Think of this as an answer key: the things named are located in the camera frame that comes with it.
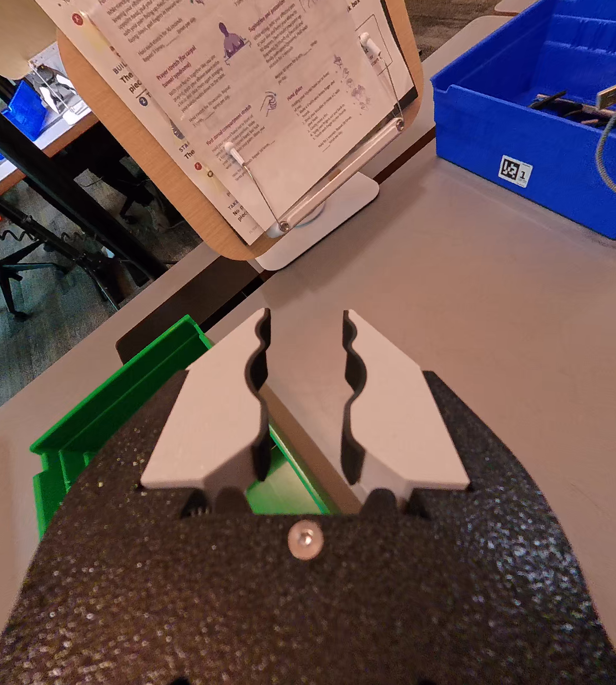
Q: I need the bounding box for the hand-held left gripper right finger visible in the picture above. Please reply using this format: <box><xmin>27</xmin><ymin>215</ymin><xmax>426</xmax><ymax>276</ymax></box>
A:
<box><xmin>342</xmin><ymin>309</ymin><xmax>473</xmax><ymax>492</ymax></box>

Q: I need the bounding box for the white instruction sheet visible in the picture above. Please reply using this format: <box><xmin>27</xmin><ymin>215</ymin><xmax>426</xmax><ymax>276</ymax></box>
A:
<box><xmin>35</xmin><ymin>0</ymin><xmax>418</xmax><ymax>247</ymax></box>

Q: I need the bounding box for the laminated hand exercise sheet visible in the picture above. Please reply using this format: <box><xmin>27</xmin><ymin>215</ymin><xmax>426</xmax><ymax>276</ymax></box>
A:
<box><xmin>86</xmin><ymin>0</ymin><xmax>410</xmax><ymax>236</ymax></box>

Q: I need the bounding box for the green plastic bin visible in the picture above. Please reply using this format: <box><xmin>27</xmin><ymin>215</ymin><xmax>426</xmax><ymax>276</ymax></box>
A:
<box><xmin>30</xmin><ymin>315</ymin><xmax>342</xmax><ymax>541</ymax></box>

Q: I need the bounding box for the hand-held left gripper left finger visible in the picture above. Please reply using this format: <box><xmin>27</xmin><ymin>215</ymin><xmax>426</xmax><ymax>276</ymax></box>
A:
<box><xmin>141</xmin><ymin>307</ymin><xmax>272</xmax><ymax>492</ymax></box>

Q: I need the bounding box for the blue plastic bin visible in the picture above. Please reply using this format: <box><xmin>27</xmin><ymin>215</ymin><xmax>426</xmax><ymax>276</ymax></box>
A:
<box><xmin>8</xmin><ymin>80</ymin><xmax>47</xmax><ymax>141</ymax></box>
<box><xmin>430</xmin><ymin>0</ymin><xmax>616</xmax><ymax>240</ymax></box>

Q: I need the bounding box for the small wooden document stand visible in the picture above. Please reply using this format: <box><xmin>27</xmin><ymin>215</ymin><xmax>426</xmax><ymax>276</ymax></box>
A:
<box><xmin>0</xmin><ymin>0</ymin><xmax>90</xmax><ymax>117</ymax></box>

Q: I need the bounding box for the white desk with black legs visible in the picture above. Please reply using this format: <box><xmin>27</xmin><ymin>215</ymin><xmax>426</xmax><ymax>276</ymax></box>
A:
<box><xmin>0</xmin><ymin>45</ymin><xmax>100</xmax><ymax>212</ymax></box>

